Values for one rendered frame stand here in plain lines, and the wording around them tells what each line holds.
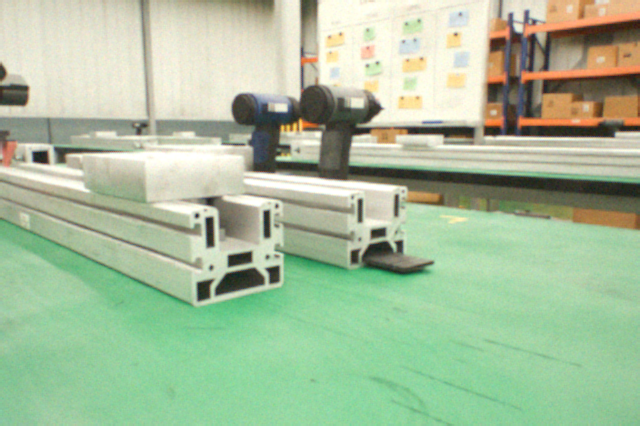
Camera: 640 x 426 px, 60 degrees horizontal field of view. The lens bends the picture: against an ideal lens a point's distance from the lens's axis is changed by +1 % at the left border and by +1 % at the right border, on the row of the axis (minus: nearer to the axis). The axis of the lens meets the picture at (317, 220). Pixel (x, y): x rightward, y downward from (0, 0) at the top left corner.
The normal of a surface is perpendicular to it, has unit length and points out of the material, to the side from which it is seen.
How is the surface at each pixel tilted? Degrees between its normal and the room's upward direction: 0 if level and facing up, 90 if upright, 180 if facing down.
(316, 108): 90
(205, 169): 90
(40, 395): 0
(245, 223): 90
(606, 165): 90
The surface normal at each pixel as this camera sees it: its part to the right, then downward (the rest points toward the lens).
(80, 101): 0.68, 0.12
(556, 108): -0.71, 0.13
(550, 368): 0.00, -0.99
